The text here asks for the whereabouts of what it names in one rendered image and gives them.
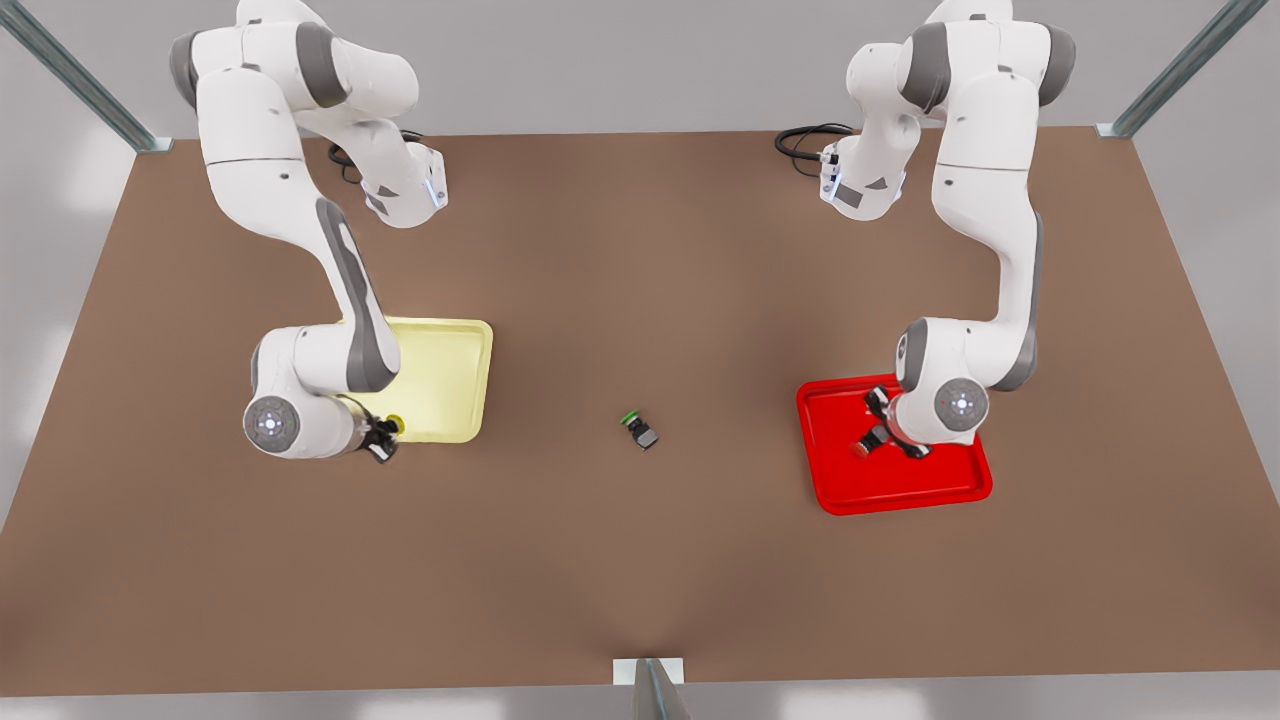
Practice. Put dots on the yellow button switch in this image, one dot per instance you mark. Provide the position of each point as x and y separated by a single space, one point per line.
396 424

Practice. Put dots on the red button switch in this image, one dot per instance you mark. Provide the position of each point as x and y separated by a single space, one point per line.
868 444

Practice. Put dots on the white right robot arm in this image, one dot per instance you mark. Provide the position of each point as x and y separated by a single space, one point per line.
250 110

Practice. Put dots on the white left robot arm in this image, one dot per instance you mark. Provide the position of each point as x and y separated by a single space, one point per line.
985 150

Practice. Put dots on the red tray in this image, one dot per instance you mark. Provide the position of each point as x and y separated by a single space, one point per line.
900 485

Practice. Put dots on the pale yellow tray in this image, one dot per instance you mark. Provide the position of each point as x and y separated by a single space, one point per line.
445 380

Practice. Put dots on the green button switch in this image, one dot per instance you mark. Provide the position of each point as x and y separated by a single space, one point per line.
640 430

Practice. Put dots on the silver frame post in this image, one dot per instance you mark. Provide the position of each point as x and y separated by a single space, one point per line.
1180 70
655 690
80 85

